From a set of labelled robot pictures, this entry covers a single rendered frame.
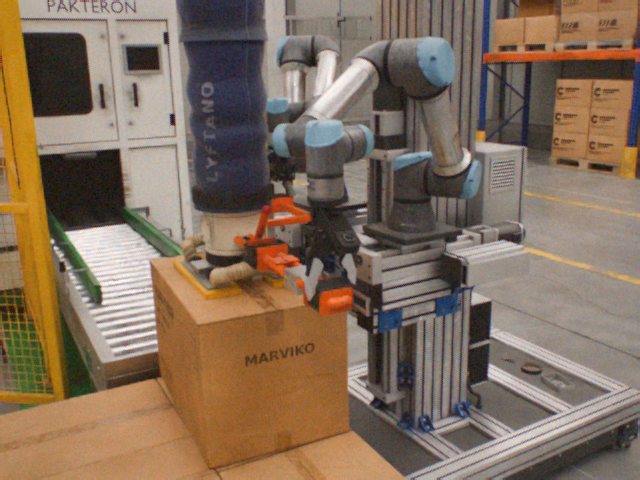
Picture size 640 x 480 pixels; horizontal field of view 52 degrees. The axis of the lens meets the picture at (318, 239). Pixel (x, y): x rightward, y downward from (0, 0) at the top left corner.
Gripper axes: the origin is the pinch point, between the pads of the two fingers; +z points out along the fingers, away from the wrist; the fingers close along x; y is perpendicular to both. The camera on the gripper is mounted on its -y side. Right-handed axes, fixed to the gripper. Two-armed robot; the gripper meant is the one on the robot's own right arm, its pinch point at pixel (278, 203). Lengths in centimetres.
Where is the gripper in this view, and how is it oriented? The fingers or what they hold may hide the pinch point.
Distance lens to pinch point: 226.7
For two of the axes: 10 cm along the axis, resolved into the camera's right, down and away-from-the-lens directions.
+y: 4.4, 2.1, -8.7
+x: 9.0, -1.3, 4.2
